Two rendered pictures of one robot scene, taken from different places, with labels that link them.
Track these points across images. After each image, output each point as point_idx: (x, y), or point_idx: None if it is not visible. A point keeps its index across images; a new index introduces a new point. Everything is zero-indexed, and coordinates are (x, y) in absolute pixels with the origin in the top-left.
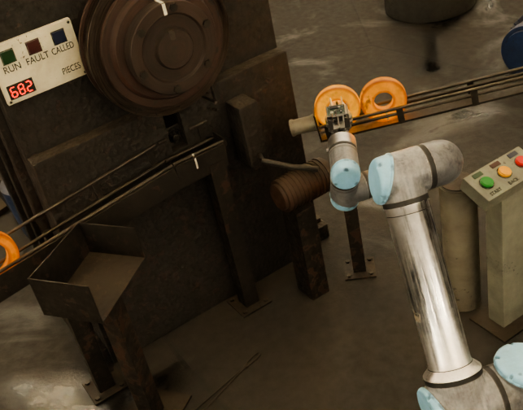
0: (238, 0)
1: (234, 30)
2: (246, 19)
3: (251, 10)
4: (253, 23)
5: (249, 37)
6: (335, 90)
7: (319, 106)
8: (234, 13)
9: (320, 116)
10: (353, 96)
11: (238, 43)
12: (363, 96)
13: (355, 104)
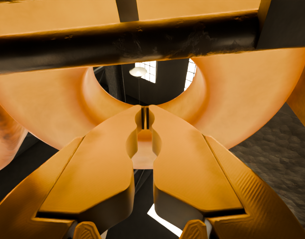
0: (253, 163)
1: (289, 151)
2: (261, 144)
3: (245, 144)
4: (253, 134)
5: (274, 127)
6: (143, 166)
7: (240, 128)
8: (270, 161)
9: (272, 75)
10: (59, 145)
11: (300, 135)
12: (4, 147)
13: (36, 114)
